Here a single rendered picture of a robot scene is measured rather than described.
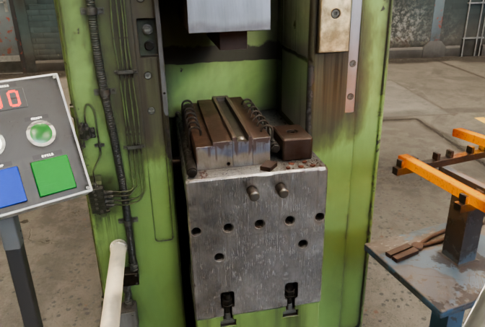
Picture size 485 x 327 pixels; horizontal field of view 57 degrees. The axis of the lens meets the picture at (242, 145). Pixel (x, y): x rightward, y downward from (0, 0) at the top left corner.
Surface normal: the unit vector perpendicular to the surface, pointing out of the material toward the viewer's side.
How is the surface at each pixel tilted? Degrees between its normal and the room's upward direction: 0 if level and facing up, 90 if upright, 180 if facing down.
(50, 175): 60
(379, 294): 0
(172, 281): 90
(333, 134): 90
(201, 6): 90
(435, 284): 0
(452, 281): 0
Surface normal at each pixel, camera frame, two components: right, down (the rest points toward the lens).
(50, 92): 0.50, -0.22
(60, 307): -0.02, -0.93
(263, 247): 0.19, 0.36
